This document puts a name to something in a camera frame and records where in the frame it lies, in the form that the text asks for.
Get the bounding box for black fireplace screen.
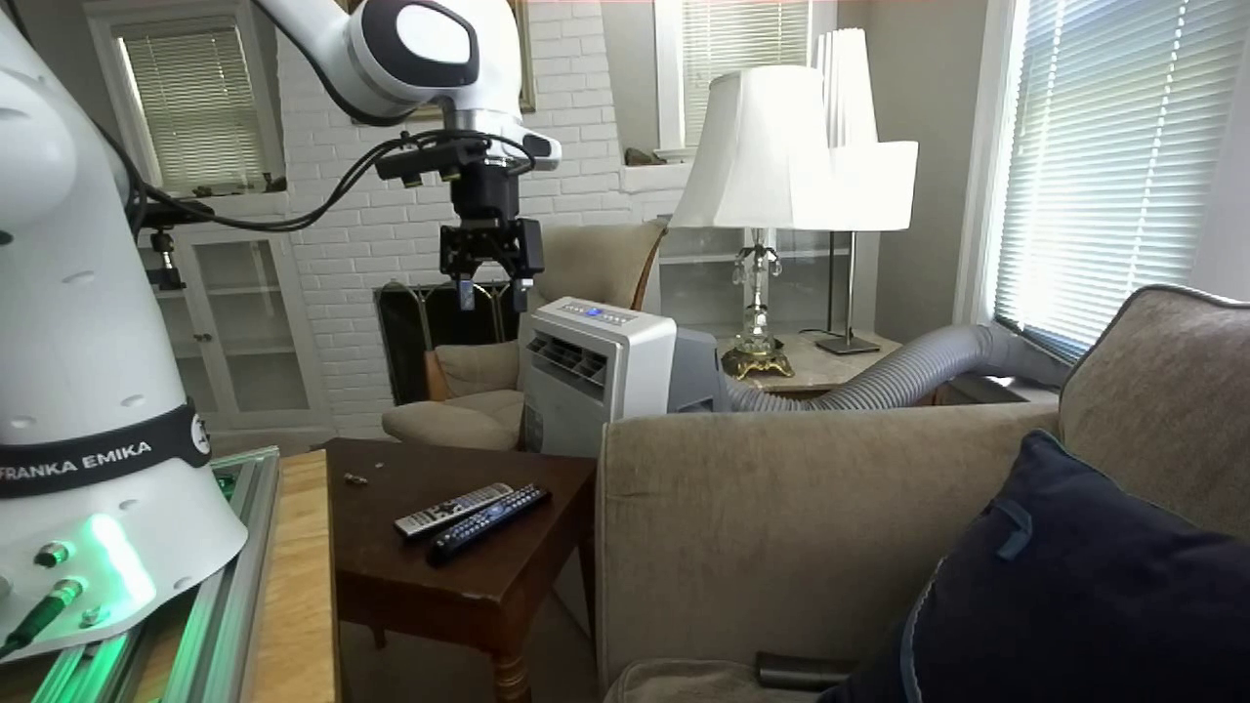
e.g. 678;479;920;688
369;274;527;407

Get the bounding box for white portable air conditioner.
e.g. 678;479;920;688
517;295;678;460

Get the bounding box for grey exhaust hose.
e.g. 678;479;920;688
669;321;1076;418

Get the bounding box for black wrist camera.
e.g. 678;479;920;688
369;131;461;187

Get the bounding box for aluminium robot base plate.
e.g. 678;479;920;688
0;443;285;703

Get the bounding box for navy blue pillow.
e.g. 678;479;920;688
853;430;1250;703

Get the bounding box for beige armchair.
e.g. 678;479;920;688
380;214;675;456

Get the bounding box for silver remote control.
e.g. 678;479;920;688
389;479;519;543

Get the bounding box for white window blinds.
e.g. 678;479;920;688
991;0;1250;358

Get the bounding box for dark wooden side table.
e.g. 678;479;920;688
325;434;601;703

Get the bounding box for framed painting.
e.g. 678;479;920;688
510;0;539;120

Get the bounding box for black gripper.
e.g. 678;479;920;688
437;163;545;317

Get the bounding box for beige fabric sofa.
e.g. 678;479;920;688
592;280;1250;703

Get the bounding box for white glass door cabinet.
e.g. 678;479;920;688
88;0;330;446

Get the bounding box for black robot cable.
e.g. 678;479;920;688
122;125;451;258

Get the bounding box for wooden lamp end table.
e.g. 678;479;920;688
728;330;1030;407

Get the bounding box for black camera on tripod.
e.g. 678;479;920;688
129;190;218;299

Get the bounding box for black remote control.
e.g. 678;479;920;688
427;483;553;565

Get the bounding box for small black flat device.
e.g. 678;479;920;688
751;647;854;697

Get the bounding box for slim lamp white shade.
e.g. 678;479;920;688
794;23;920;358

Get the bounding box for light wooden robot table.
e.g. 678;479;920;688
246;446;342;703

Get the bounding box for table lamp white shade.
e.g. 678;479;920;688
669;64;837;382

